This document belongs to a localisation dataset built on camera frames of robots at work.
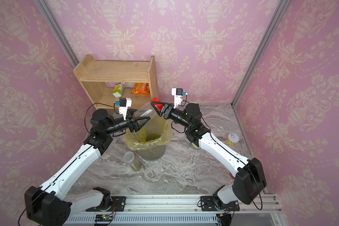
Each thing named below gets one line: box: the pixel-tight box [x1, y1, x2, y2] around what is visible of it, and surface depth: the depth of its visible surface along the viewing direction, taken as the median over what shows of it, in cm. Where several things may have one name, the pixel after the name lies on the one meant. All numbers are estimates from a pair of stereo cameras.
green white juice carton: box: [112, 81, 126, 99], surface depth 97 cm
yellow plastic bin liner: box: [123, 116, 173, 151], surface depth 71 cm
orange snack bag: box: [130, 82, 151, 96], surface depth 98 cm
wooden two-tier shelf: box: [73, 54, 159, 110], surface depth 85 cm
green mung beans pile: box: [145, 133, 162, 142], surface depth 99 cm
